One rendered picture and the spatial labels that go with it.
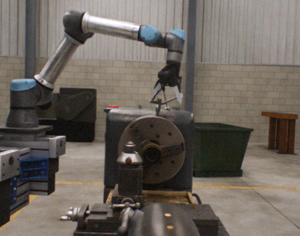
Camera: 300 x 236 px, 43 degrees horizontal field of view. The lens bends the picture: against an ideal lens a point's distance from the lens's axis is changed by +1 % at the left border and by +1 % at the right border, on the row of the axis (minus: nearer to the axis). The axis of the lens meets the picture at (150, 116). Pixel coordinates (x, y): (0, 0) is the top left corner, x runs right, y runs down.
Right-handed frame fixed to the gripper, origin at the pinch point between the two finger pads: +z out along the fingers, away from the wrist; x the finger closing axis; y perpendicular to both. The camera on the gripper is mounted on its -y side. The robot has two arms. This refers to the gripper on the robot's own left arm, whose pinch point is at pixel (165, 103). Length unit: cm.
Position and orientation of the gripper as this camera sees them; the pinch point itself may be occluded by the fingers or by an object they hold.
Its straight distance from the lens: 179.6
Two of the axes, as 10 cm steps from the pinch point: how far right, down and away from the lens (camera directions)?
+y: 4.4, 0.2, 9.0
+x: -8.9, -1.6, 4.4
